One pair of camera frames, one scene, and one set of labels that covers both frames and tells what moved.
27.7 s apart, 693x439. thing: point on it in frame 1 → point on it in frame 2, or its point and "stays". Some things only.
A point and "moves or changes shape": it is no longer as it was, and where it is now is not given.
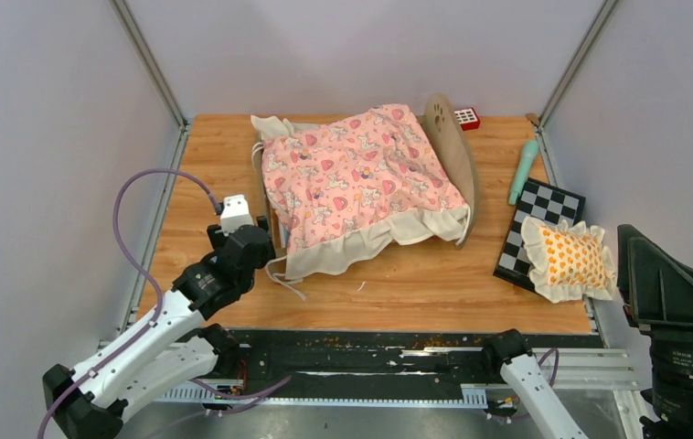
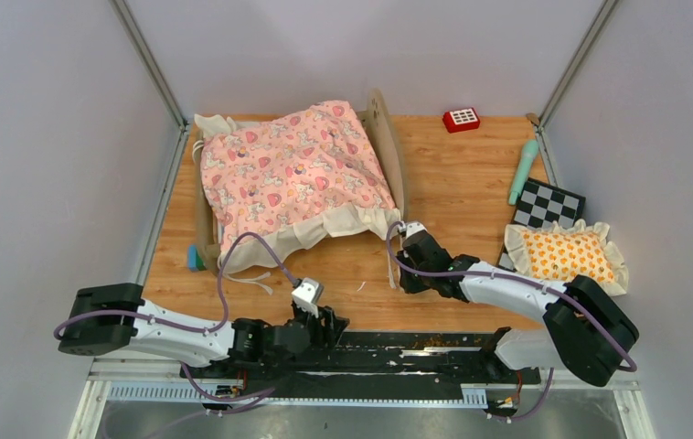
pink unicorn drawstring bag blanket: [338, 191] moves or changes shape
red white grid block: [467, 119] stays
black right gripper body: [684, 365] → [414, 283]
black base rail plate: [371, 363] stays
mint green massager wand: [528, 156] stays
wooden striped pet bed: [449, 148] → [207, 242]
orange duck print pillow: [570, 261] moves or changes shape
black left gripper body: [218, 240] → [322, 336]
